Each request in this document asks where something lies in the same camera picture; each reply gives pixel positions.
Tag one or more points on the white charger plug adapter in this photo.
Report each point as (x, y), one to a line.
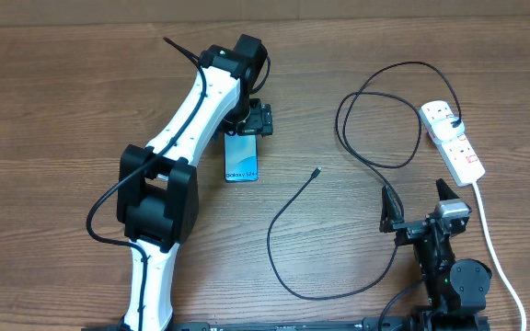
(446, 130)

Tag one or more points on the blue Samsung smartphone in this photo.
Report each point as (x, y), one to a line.
(241, 160)

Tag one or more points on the white power strip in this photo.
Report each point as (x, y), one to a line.
(459, 156)

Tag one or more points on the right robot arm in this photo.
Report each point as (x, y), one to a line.
(456, 289)

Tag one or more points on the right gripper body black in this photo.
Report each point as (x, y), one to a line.
(412, 228)

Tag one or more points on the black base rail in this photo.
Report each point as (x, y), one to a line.
(367, 324)

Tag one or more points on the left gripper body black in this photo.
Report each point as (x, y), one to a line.
(258, 120)

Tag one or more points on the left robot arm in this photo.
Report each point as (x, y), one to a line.
(158, 200)

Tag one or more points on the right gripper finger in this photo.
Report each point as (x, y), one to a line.
(444, 191)
(391, 215)

